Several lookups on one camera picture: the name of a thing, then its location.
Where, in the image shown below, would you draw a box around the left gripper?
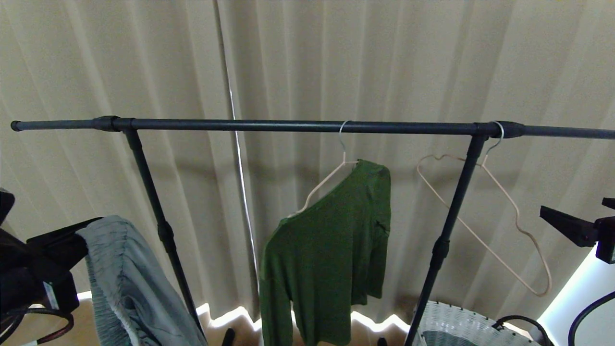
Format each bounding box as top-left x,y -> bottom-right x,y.
0,217 -> 104,316

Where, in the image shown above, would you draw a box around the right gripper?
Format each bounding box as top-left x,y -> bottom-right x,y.
540,197 -> 615,265

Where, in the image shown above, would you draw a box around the pink clothes hanger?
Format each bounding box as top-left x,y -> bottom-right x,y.
287,120 -> 360,219
416,120 -> 553,297

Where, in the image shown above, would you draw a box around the pale grey shorts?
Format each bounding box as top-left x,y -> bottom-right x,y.
76,215 -> 209,346

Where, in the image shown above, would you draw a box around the green long-sleeved shirt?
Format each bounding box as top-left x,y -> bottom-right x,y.
258,159 -> 392,346

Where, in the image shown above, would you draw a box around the white laundry basket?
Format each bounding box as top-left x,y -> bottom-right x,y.
413,301 -> 554,346

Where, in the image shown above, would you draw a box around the black clothes rack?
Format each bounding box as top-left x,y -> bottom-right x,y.
11,115 -> 615,346

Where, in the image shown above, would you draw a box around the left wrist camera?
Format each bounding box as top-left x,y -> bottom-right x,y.
0,187 -> 15,229

